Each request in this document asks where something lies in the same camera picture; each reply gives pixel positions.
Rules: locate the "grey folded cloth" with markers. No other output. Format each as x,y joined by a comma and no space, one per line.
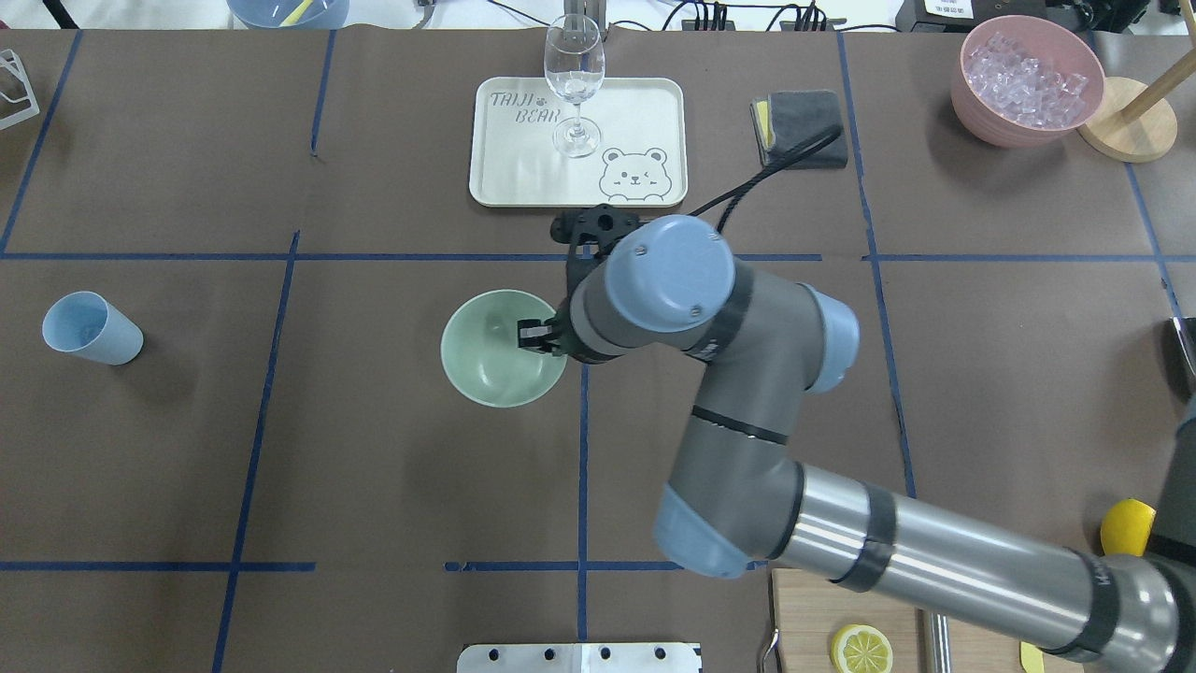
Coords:
783,119

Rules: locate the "half lemon slice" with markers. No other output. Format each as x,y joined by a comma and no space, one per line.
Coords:
858,647

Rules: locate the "green ceramic bowl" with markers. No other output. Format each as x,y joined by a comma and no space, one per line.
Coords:
481,355

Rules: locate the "white wire cup rack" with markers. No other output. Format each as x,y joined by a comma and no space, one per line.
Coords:
18,98

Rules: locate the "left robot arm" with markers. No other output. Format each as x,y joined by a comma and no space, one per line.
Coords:
1004,403

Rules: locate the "wooden cutting board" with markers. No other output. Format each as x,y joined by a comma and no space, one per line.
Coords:
809,611

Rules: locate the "wine glass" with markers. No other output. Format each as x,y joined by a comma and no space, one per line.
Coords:
574,67

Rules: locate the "yellow plastic knife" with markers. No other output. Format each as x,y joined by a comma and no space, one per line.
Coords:
1031,660

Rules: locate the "wooden stand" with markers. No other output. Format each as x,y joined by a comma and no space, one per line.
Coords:
1134,123

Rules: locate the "pink bowl with ice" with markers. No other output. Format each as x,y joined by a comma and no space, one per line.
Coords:
1022,81

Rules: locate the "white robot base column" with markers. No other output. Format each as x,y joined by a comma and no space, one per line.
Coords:
582,657

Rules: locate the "blue bowl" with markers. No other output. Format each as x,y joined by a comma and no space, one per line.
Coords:
265,15

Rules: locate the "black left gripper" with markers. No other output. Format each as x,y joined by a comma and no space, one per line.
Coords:
548,341

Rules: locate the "light blue plastic cup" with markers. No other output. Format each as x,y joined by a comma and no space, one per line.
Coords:
86,326

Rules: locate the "yellow lemon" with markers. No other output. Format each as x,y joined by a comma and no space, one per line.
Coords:
1126,528

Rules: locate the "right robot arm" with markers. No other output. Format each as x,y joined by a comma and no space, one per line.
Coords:
1172,535

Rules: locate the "yellow plastic fork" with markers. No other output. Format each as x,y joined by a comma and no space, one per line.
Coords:
296,14

